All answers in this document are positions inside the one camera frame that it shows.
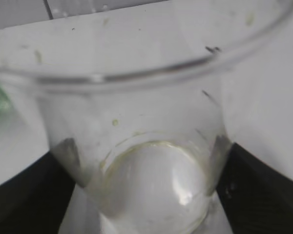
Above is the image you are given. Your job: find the transparent plastic cup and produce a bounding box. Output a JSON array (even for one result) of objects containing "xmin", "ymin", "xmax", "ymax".
[{"xmin": 0, "ymin": 0, "xmax": 293, "ymax": 234}]

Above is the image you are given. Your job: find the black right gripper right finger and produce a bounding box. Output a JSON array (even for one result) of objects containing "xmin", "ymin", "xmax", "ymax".
[{"xmin": 213, "ymin": 136, "xmax": 293, "ymax": 234}]

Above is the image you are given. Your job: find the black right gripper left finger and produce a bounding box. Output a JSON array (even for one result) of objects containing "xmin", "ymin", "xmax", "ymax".
[{"xmin": 0, "ymin": 138, "xmax": 77, "ymax": 234}]

